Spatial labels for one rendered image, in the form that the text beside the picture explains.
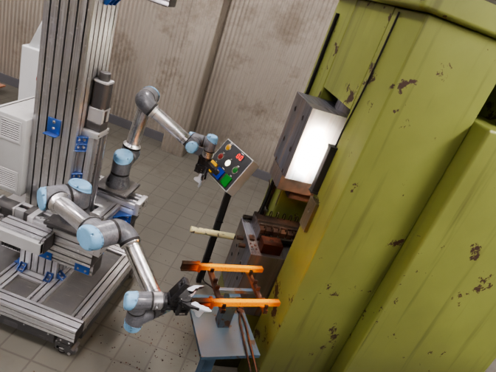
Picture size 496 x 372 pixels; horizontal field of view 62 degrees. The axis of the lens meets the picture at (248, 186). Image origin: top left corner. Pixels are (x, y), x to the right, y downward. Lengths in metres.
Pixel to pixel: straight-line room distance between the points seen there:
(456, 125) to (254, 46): 3.56
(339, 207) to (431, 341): 1.07
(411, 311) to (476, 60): 1.27
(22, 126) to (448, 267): 2.29
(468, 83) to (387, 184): 0.52
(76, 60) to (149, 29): 3.37
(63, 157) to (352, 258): 1.62
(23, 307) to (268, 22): 3.90
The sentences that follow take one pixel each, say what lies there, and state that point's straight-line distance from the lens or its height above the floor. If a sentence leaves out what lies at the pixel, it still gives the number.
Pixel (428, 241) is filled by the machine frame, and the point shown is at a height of 1.41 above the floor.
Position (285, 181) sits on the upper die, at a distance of 2.26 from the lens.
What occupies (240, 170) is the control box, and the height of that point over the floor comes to 1.11.
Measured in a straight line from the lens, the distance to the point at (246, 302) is 1.95.
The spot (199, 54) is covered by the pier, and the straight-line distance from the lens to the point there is 5.09.
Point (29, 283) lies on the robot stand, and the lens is 2.91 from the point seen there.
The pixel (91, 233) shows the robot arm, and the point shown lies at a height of 1.08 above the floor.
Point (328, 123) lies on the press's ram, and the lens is 2.13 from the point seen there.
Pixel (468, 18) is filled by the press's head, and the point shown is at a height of 2.33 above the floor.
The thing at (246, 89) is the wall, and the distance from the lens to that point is 5.29.
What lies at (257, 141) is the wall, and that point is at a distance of 5.41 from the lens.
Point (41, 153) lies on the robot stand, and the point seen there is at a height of 1.05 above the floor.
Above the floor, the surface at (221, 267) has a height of 0.94.
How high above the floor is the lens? 2.18
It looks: 25 degrees down
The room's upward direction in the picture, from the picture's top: 20 degrees clockwise
